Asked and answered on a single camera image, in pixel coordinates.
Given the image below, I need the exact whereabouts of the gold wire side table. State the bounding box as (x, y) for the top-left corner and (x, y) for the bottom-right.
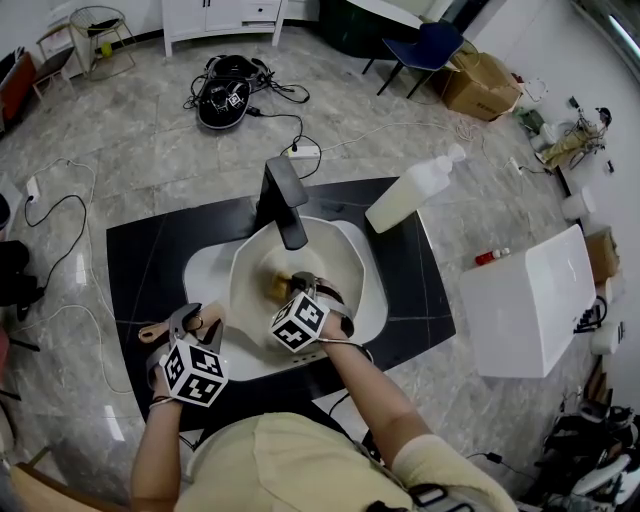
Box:
(68, 4), (137, 82)

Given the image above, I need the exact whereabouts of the black soft bag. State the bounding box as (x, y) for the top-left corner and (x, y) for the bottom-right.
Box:
(205, 53), (274, 84)

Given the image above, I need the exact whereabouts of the tan chair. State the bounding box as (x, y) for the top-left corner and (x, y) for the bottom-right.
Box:
(9, 462), (134, 512)

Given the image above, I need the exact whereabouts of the white soap pump bottle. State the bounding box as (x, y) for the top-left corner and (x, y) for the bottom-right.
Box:
(364, 143), (467, 235)

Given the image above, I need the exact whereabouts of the white cabinet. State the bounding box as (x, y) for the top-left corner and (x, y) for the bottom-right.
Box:
(160, 0), (290, 57)

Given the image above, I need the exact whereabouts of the person's right forearm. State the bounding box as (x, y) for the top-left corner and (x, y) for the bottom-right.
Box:
(322, 339), (434, 461)

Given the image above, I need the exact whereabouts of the orange armchair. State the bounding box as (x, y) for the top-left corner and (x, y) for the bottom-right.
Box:
(0, 49), (37, 134)

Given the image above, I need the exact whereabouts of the red bottle white cap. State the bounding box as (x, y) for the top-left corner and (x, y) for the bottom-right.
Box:
(474, 247), (511, 267)

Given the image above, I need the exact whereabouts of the white sink basin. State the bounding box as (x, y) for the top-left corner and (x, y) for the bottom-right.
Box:
(182, 217), (390, 382)

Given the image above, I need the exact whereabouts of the large cardboard box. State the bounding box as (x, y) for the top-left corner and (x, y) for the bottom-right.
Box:
(437, 49), (525, 123)

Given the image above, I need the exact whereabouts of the cream frying pan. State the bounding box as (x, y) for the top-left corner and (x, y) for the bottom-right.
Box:
(137, 215), (369, 354)

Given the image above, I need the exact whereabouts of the black tub faucet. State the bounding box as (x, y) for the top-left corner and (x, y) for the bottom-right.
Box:
(573, 295), (609, 335)

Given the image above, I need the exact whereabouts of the black hard-shell backpack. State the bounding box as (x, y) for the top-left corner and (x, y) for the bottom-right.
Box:
(197, 77), (251, 130)

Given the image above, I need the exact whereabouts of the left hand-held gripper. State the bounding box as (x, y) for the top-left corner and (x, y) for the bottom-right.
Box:
(146, 302), (229, 409)

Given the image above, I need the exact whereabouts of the dark vanity cabinet black top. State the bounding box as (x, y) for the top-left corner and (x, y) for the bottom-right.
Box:
(105, 175), (457, 434)

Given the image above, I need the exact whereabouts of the white bin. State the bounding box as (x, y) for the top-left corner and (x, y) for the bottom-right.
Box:
(560, 187), (597, 222)

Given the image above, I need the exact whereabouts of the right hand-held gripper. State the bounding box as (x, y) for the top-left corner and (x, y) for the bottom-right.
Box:
(269, 271), (356, 354)

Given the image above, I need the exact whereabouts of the small cardboard box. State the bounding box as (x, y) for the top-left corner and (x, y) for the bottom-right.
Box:
(583, 227), (621, 284)

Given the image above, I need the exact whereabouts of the dark seat light-framed chair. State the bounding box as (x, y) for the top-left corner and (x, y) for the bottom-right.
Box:
(32, 32), (76, 99)

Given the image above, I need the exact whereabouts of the green bag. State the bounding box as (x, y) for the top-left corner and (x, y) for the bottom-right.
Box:
(514, 107), (544, 132)

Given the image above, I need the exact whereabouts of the blue chair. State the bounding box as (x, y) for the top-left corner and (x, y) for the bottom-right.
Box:
(362, 20), (466, 99)

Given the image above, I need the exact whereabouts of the black floor cable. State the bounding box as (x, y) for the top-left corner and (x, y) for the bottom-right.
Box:
(23, 193), (89, 292)

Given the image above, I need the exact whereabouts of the yellow sponge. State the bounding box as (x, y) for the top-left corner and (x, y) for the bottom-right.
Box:
(269, 267), (296, 301)

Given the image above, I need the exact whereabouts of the white bucket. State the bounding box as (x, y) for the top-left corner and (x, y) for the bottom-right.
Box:
(589, 319), (626, 356)

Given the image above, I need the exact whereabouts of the person's beige shirt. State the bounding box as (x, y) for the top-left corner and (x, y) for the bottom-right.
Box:
(174, 412), (521, 512)

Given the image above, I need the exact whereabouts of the person's left forearm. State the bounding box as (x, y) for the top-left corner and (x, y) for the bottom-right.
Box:
(130, 399), (184, 512)

